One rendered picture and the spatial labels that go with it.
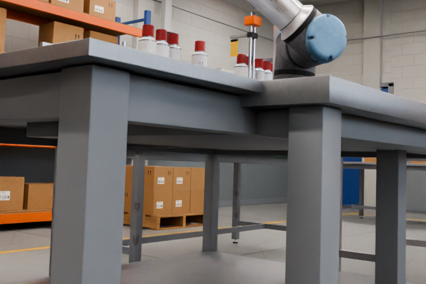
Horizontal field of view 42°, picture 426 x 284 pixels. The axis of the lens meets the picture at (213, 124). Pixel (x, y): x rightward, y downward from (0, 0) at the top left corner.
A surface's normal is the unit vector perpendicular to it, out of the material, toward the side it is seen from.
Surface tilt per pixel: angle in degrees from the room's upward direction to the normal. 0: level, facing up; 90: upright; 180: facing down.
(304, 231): 90
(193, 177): 90
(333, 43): 95
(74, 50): 90
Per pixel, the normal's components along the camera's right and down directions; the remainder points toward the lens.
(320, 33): 0.36, 0.04
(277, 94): -0.64, -0.07
